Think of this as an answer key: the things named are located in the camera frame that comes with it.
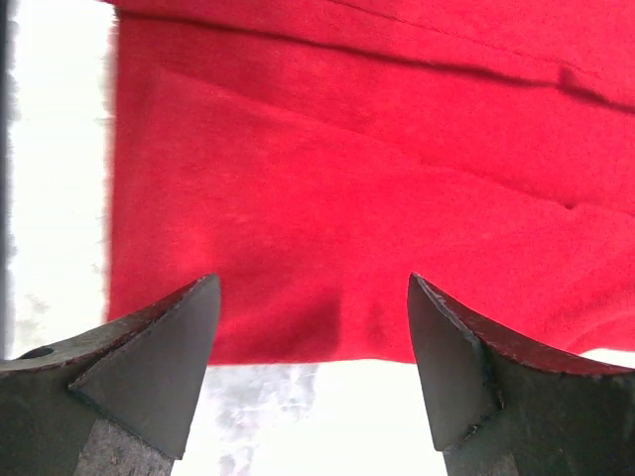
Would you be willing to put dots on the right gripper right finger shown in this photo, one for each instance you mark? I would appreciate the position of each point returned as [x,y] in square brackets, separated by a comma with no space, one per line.
[500,403]

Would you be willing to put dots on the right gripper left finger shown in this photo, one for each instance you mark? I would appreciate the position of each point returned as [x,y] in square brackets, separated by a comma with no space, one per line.
[118,399]

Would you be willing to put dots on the red t-shirt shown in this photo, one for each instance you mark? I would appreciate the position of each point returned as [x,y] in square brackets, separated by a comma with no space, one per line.
[316,154]

